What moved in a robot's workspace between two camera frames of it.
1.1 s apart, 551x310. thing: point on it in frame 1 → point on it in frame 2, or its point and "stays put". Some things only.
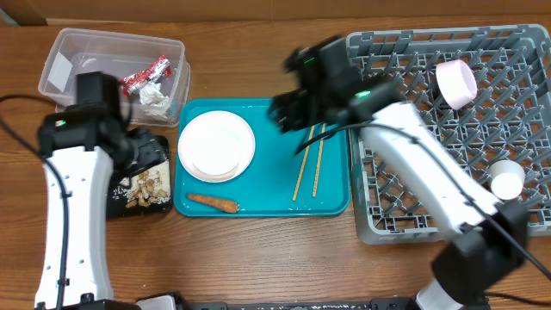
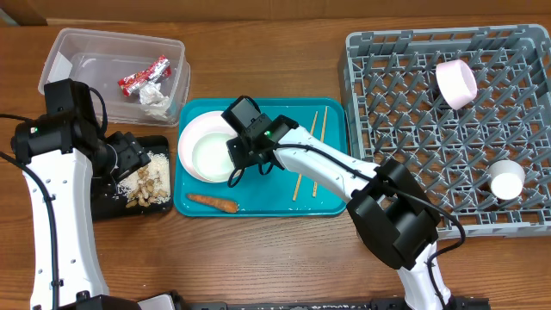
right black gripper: x=293 y=116 → x=241 y=160
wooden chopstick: x=319 y=158 stays put
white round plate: x=216 y=146 stays put
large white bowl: x=457 y=83 stays put
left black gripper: x=151 y=150 → x=133 y=155
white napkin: x=154 y=102 stays put
